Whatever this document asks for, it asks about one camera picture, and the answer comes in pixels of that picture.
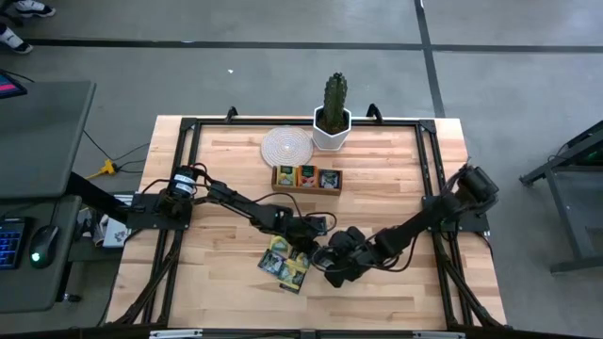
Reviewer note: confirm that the white hexagonal plant pot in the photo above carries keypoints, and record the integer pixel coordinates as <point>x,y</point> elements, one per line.
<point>330,141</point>

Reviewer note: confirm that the grey low desk surface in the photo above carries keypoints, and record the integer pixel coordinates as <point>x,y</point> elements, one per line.
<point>28,292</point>

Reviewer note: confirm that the black frame clamp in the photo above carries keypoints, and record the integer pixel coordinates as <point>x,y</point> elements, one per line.
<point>375,113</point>
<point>231,114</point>

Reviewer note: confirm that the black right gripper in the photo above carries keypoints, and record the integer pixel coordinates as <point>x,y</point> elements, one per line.
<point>360,259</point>

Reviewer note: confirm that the black monitor pink screen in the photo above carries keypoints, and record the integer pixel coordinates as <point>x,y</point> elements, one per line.
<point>9,87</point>

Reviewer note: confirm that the white printed box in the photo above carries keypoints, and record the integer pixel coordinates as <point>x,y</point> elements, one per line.
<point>115,234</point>

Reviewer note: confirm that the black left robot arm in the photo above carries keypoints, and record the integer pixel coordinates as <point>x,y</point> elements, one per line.
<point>245,207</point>

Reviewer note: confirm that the black metal table frame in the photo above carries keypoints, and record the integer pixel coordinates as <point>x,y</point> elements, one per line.
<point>264,122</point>

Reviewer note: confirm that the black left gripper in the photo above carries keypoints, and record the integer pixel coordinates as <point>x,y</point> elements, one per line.
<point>292,226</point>

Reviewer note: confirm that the blackcurrant burst tea bag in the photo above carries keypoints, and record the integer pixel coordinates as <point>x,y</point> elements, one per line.
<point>271,262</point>
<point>329,179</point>

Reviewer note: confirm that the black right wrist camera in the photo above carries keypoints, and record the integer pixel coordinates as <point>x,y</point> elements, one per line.
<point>346,238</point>

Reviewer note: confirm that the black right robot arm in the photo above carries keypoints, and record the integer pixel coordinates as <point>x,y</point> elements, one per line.
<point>414,223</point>

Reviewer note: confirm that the green cactus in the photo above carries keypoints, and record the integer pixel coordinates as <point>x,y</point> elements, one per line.
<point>334,101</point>

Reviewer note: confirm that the grey raised desk top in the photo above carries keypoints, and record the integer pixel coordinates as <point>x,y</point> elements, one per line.
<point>42,136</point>

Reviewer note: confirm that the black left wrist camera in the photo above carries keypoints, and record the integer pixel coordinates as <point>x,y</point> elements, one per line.
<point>316,225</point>

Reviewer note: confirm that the yellow power plug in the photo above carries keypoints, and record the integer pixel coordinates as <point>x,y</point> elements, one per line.
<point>109,167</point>

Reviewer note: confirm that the grey metal table frame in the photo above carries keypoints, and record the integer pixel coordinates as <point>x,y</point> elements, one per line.
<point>568,221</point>

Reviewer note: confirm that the round white woven coaster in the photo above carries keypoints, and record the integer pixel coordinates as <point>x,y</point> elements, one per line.
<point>286,147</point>

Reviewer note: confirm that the peach passion fruit tea bag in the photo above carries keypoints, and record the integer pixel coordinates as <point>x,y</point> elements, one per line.
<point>308,176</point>

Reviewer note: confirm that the black backlit keyboard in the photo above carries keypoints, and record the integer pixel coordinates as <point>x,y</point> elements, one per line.
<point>11,242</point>

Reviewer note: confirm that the silver metal bracket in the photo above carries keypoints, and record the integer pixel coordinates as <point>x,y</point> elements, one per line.
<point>176,334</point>
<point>438,335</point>

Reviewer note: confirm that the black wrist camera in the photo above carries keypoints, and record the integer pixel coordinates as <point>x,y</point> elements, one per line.
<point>346,238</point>
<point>316,225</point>

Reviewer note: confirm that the black diagonal support bar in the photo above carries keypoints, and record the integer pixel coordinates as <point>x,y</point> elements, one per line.
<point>99,198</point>

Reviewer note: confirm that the lemon lime tea bag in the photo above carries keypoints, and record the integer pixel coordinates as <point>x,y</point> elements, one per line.
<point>279,244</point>
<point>301,261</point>
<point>292,278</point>
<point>285,176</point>

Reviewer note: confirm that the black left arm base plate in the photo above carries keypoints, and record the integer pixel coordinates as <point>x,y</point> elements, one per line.
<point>141,221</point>

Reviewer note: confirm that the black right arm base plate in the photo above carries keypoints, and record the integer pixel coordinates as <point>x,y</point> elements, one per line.
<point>476,225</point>

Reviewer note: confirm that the black computer mouse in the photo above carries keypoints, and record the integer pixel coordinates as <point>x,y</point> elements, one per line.
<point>44,247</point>

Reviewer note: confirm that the wooden three-compartment tray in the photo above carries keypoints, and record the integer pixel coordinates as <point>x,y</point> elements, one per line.
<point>306,191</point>

